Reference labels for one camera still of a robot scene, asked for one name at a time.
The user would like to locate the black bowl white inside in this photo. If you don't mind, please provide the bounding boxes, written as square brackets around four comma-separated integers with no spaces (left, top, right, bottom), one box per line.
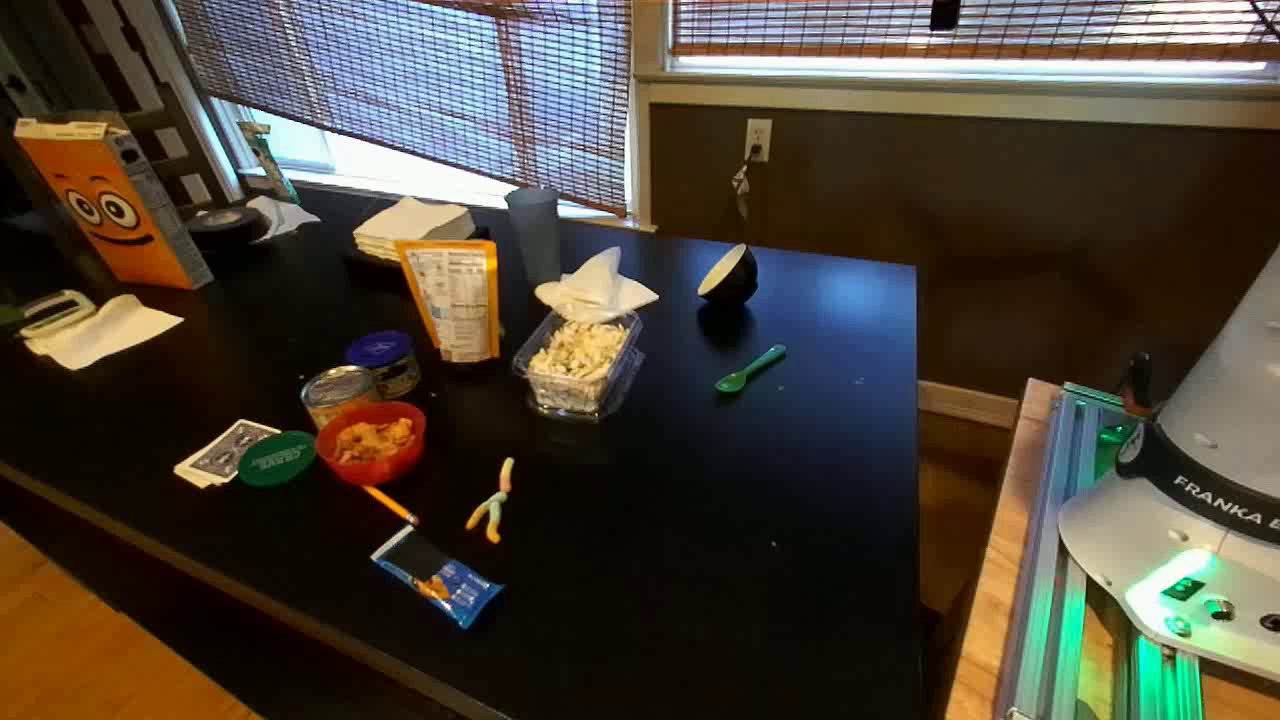
[691,241,761,310]

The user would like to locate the clear container with grains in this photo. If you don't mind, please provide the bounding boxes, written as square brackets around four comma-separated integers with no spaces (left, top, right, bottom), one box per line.
[507,308,650,425]

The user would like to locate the red bowl with snacks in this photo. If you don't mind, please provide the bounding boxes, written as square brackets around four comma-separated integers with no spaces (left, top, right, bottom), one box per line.
[311,394,432,489]

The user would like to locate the white crumpled tissue napkin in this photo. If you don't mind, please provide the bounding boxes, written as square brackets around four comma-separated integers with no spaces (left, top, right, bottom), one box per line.
[532,244,666,329]

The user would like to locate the grey plastic cup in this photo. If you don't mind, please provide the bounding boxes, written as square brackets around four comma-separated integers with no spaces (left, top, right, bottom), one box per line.
[506,182,563,290]

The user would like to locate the orange white food pouch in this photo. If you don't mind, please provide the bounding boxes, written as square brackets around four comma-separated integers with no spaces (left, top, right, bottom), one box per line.
[391,236,507,369]

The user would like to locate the wooden clothespin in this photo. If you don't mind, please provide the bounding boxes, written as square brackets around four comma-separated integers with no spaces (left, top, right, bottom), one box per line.
[463,453,521,548]

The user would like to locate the orange pencil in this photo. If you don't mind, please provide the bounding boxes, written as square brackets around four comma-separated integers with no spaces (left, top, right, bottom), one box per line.
[357,481,423,527]

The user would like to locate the blue snack bar wrapper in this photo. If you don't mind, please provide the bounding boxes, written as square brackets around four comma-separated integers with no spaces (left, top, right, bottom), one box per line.
[367,521,507,631]

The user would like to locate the small metal tin can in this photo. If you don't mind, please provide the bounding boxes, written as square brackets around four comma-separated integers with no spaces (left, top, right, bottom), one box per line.
[295,359,386,431]

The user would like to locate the wide bamboo window blind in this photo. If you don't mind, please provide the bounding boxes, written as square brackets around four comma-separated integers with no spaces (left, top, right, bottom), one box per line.
[172,0,631,216]

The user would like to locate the green round lid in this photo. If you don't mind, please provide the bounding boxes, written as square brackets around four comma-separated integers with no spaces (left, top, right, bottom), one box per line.
[236,427,321,492]

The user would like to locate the white paper sheet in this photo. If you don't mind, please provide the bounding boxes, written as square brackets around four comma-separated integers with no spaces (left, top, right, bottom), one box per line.
[246,190,324,247]

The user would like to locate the white printed card packet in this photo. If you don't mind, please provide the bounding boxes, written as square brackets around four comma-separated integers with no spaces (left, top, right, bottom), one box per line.
[172,415,285,492]

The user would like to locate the black round disc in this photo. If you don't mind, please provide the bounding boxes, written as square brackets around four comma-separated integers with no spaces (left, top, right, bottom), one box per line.
[180,196,273,247]

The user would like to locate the long bamboo window blind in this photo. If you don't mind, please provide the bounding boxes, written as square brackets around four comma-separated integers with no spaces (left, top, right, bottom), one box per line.
[673,0,1280,64]

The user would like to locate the flat white paper napkin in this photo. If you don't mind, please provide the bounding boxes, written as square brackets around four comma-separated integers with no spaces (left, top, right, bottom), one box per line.
[20,290,189,377]

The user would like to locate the orange cereal box with face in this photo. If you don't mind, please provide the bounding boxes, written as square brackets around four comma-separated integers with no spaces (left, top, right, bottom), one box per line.
[14,113,215,295]

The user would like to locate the staircase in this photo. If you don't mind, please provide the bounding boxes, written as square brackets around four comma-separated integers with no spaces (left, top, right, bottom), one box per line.
[0,0,253,216]

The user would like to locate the grey handheld device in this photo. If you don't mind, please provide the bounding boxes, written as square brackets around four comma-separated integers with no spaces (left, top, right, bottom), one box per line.
[14,282,99,343]

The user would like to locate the white wall outlet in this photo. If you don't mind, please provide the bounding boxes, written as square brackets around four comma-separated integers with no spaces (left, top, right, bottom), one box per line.
[741,115,777,166]

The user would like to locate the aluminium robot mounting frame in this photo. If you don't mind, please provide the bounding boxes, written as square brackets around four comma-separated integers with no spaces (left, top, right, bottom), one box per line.
[993,377,1212,720]

